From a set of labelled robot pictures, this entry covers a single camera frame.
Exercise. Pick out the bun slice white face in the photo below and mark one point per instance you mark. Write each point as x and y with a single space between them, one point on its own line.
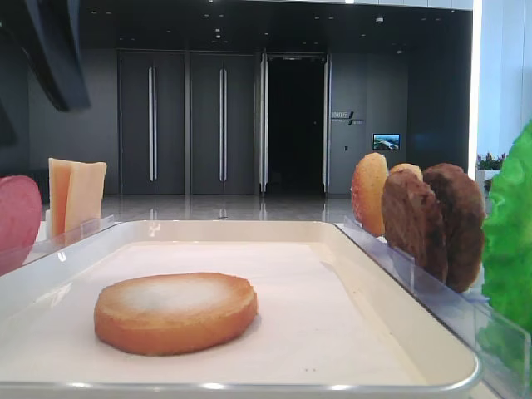
170 314

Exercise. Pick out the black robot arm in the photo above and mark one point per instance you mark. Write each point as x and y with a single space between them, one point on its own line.
47 32

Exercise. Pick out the brown meat patty near tray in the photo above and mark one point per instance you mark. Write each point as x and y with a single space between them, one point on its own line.
413 222

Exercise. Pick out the pale cheese slice inner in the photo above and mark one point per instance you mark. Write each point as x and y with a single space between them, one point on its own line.
85 193

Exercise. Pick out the brown meat patty outer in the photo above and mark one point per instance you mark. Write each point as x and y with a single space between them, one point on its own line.
463 212

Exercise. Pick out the orange cheese slice outer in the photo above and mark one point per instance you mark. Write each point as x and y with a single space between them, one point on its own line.
59 180

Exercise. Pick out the green lettuce leaf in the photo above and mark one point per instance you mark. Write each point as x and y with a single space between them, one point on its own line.
507 253

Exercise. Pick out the golden bun slice near tray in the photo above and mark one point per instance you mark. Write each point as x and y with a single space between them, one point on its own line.
368 182

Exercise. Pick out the dark double door middle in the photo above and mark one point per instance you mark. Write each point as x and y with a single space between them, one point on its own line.
222 124

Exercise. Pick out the dark double door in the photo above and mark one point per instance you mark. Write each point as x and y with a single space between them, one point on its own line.
152 111
222 124

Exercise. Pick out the white rectangular tray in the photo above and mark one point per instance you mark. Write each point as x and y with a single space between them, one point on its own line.
331 324

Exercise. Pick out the golden bun slice outer right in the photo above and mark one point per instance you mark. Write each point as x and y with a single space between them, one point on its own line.
415 169

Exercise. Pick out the dark double door left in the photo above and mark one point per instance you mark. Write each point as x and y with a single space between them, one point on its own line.
152 111

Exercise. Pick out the clear acrylic rack left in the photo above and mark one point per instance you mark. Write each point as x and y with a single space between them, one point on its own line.
54 241

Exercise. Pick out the clear acrylic rack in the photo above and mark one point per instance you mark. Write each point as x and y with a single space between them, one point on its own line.
503 346
54 241

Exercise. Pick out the potted flowers planter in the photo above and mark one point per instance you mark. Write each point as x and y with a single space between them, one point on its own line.
487 167

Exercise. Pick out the clear acrylic rack right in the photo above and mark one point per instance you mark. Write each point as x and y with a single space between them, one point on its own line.
503 346

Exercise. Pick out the wall display screen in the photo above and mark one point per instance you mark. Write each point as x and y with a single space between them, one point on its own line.
383 142

